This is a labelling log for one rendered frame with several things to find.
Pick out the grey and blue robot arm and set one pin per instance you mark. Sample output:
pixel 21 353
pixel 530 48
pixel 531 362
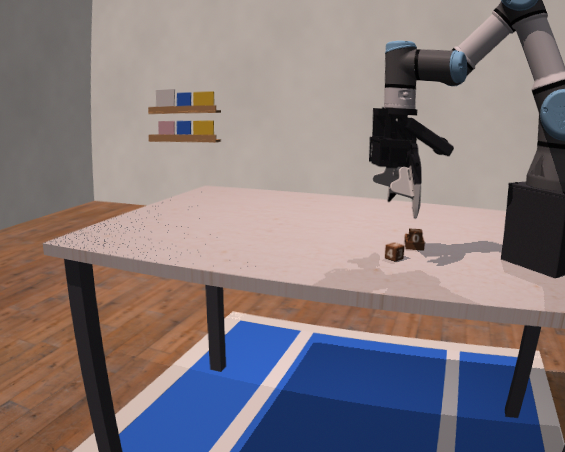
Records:
pixel 529 19

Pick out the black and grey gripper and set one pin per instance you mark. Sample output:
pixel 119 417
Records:
pixel 403 154

